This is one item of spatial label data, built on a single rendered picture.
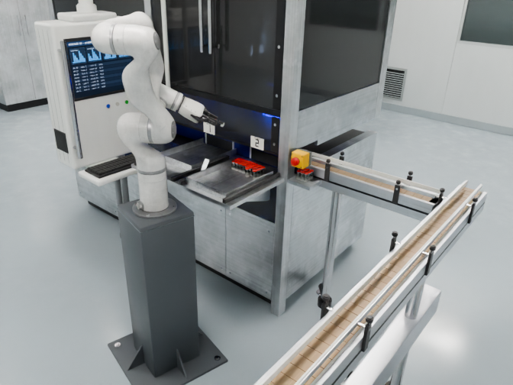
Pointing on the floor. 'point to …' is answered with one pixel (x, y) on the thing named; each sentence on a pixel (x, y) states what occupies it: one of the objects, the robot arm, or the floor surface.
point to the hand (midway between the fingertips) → (212, 119)
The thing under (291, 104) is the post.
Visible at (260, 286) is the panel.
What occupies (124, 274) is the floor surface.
